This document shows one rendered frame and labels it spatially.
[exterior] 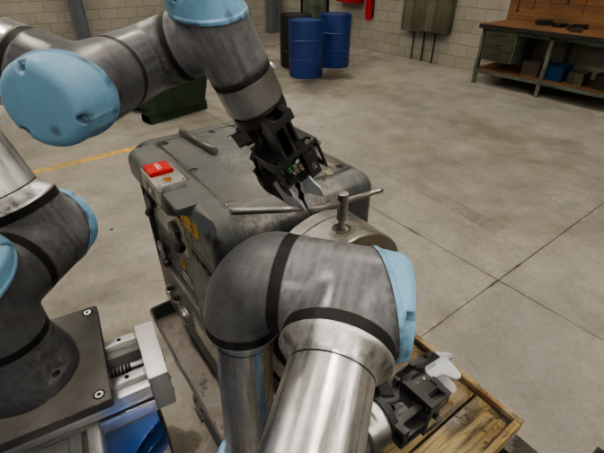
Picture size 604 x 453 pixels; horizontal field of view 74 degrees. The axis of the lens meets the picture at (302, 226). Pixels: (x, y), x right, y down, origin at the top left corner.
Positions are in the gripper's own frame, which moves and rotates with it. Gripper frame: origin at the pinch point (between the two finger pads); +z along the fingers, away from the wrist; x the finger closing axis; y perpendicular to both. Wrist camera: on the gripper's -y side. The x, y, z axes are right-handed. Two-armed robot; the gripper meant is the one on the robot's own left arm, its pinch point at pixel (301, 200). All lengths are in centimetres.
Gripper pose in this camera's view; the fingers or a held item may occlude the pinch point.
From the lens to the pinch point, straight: 66.6
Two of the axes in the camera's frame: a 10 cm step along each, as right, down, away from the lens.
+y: 5.8, 4.5, -6.7
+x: 7.4, -6.5, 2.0
